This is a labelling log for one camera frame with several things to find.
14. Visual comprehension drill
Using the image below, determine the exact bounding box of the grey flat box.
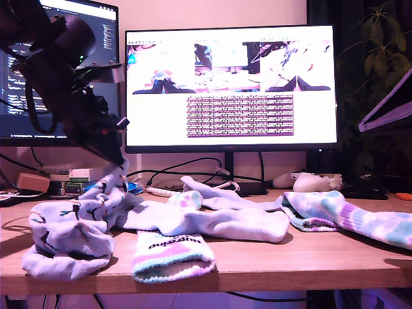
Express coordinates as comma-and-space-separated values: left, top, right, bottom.
89, 165, 113, 181

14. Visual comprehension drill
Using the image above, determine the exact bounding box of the white rounded object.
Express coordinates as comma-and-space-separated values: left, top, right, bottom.
272, 173, 295, 189

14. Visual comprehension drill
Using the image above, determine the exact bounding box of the white game controller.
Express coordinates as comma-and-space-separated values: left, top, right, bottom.
291, 173, 343, 193

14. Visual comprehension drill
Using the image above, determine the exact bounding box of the dark printed mat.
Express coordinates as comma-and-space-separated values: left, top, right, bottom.
0, 189, 44, 207

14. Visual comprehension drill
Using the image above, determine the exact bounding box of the stack of small boxes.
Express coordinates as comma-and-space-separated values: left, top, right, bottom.
49, 173, 85, 196

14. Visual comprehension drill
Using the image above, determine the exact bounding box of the black flat case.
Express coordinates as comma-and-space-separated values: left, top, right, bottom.
340, 182, 389, 200

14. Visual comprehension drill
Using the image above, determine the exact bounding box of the bright screen monitor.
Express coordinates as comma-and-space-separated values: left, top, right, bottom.
124, 24, 339, 154

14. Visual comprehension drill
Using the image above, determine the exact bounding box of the white box with green label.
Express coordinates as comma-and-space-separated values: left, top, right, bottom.
68, 168, 92, 183

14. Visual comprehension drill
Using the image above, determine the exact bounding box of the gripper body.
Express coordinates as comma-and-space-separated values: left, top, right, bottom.
62, 89, 129, 144

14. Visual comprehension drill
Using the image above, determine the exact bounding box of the arm camera box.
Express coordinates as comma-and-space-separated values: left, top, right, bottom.
73, 62, 126, 84

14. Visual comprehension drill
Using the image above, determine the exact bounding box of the small tan box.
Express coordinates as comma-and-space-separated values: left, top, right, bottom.
15, 173, 51, 193

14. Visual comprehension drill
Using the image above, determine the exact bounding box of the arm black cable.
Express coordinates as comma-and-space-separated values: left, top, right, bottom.
24, 80, 61, 135

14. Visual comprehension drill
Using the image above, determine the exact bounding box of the plain white sock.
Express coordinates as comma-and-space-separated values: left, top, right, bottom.
120, 200, 290, 244
180, 175, 289, 212

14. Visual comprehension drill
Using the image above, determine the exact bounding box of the pastel tie-dye sock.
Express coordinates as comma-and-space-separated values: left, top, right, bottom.
281, 190, 412, 251
131, 190, 216, 284

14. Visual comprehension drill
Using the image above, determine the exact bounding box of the dark code monitor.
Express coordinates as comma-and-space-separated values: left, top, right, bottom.
0, 0, 122, 148

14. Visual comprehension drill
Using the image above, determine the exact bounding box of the green potted plant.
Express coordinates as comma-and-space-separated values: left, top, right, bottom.
334, 1, 412, 194

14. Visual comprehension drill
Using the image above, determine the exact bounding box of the pale blue bird-print sock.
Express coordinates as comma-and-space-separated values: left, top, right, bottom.
30, 157, 144, 239
21, 221, 117, 281

